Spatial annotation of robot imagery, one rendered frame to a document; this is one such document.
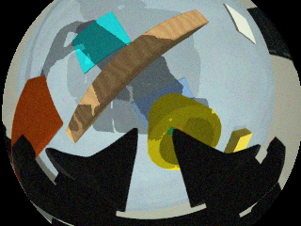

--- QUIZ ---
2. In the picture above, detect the yellow flat block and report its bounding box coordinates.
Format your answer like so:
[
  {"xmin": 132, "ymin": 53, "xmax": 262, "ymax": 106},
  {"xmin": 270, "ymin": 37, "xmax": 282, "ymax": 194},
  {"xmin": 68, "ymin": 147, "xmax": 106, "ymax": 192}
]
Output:
[{"xmin": 225, "ymin": 128, "xmax": 252, "ymax": 153}]

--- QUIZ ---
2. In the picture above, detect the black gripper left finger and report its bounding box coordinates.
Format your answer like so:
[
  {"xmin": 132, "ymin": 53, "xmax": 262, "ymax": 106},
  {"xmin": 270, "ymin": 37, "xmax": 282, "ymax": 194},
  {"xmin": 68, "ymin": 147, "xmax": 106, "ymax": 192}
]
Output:
[{"xmin": 45, "ymin": 128, "xmax": 138, "ymax": 212}]

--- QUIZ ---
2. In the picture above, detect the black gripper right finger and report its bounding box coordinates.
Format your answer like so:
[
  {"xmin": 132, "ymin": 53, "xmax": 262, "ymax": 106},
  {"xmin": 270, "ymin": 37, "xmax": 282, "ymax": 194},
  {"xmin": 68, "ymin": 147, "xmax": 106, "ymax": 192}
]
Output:
[{"xmin": 172, "ymin": 129, "xmax": 261, "ymax": 207}]

